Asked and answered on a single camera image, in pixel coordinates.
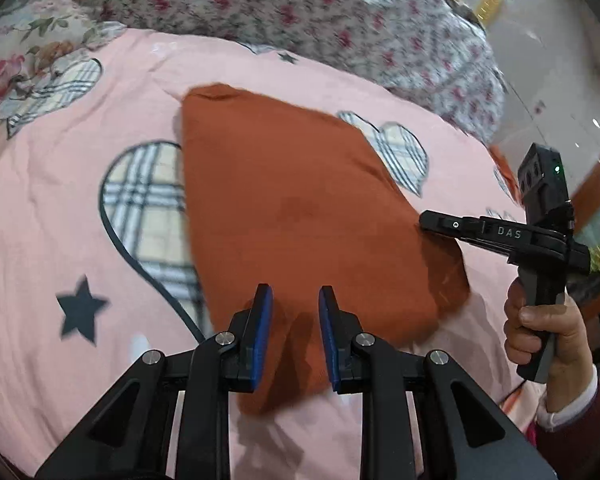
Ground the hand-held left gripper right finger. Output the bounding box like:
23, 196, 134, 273
318, 285, 557, 480

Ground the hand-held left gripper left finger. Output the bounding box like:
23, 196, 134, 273
32, 283, 274, 480

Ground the person's right forearm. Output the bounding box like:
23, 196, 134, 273
527, 365, 600, 480

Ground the ruffled floral pillow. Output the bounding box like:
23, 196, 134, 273
0, 0, 126, 133

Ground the person's right hand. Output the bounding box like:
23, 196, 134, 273
504, 280, 598, 411

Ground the orange knit sweater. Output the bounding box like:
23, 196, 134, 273
179, 82, 472, 417

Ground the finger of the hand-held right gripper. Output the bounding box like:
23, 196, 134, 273
419, 210, 486, 244

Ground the brown wooden furniture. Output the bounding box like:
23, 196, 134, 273
565, 135, 600, 321

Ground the pink printed bed sheet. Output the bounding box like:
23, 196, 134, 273
0, 27, 546, 478

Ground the orange cloth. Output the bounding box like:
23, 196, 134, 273
490, 145, 523, 202

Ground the white red-flowered quilt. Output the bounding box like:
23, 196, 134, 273
55, 0, 506, 143

